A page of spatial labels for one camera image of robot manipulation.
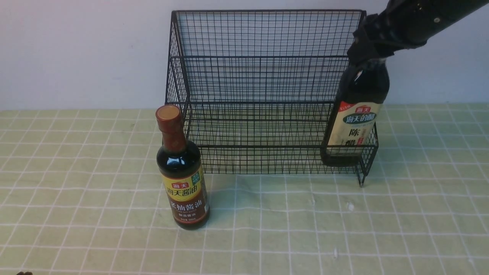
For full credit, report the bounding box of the dark vinegar bottle beige label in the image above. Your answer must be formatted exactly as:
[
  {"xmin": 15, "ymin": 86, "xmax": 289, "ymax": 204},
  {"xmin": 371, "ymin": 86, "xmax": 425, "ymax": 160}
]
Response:
[{"xmin": 320, "ymin": 58, "xmax": 390, "ymax": 167}]

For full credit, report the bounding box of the black wire mesh shelf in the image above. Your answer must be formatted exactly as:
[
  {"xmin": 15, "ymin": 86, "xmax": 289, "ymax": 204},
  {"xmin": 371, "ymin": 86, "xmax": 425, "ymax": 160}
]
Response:
[{"xmin": 165, "ymin": 9, "xmax": 379, "ymax": 186}]

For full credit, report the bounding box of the dark soy sauce bottle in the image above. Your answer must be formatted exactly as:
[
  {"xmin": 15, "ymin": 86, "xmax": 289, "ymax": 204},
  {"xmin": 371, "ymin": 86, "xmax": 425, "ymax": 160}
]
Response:
[{"xmin": 155, "ymin": 104, "xmax": 210, "ymax": 230}]

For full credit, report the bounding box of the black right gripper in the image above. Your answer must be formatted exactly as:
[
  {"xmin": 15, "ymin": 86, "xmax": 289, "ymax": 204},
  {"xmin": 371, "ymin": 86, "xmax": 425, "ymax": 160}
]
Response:
[{"xmin": 347, "ymin": 11, "xmax": 402, "ymax": 66}]

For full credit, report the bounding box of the green checkered tablecloth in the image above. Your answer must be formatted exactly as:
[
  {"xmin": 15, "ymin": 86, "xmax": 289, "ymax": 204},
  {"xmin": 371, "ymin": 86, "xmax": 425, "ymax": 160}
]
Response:
[{"xmin": 0, "ymin": 103, "xmax": 489, "ymax": 275}]

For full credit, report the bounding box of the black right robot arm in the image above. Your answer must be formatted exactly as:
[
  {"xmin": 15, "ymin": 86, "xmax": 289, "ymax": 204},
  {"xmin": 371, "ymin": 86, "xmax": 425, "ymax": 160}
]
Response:
[{"xmin": 347, "ymin": 0, "xmax": 488, "ymax": 66}]

